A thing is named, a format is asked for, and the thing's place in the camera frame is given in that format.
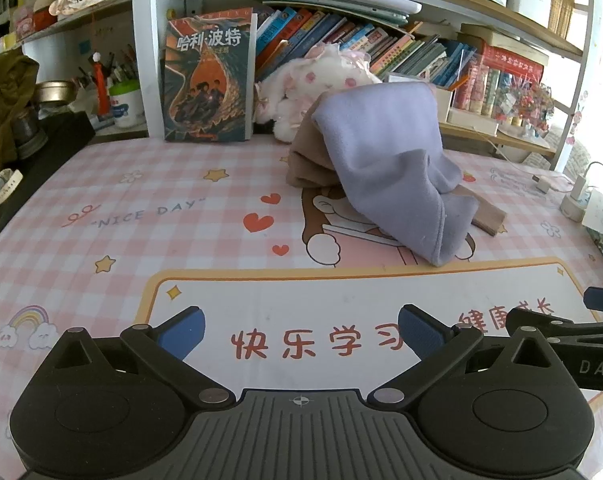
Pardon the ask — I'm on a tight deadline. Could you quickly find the purple and brown sweater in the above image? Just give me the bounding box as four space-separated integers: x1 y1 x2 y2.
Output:
286 81 507 266

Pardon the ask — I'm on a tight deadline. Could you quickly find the pink checkered desk mat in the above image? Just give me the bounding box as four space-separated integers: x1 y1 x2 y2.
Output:
0 135 603 480

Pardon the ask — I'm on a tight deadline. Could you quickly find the white smartwatch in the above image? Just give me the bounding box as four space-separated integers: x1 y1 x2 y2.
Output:
0 168 23 205

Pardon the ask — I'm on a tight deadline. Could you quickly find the white small storage box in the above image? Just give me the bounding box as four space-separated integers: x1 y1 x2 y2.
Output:
431 86 453 122

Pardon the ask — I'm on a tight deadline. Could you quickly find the white green pen holder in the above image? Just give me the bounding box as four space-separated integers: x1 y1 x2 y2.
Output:
108 79 144 129

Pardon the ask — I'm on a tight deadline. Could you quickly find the row of colourful books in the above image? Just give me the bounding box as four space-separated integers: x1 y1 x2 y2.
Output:
256 6 548 88

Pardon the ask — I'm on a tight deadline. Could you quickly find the white pink plush bunny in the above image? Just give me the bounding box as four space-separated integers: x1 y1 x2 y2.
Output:
254 42 382 143

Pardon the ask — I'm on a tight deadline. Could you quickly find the metal bowl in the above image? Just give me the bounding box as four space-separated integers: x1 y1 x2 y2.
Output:
32 80 78 105

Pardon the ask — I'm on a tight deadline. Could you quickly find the Harry Potter book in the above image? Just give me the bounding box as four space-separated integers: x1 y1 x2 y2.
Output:
163 8 258 143

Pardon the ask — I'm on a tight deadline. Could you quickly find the white wooden bookshelf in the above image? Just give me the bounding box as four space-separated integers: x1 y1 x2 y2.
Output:
131 0 598 174

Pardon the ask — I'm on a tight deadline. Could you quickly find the white charger with cable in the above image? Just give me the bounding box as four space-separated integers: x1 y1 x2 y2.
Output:
531 160 603 223

